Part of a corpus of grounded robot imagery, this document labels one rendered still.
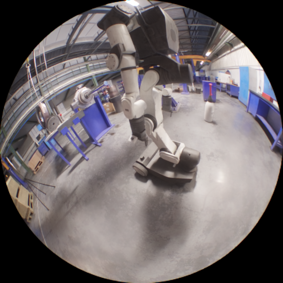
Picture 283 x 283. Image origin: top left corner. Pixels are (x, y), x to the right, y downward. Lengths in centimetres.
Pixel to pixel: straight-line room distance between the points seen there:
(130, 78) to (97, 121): 210
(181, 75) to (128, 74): 25
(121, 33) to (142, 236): 134
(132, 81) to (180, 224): 109
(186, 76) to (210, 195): 102
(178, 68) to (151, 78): 15
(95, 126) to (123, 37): 220
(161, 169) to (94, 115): 204
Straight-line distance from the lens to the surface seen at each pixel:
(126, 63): 38
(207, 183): 107
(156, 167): 88
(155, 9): 60
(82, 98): 200
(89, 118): 231
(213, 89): 340
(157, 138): 75
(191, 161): 76
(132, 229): 100
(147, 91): 54
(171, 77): 48
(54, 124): 122
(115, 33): 43
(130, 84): 38
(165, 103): 80
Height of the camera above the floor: 93
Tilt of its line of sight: 39 degrees down
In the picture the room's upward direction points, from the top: 19 degrees counter-clockwise
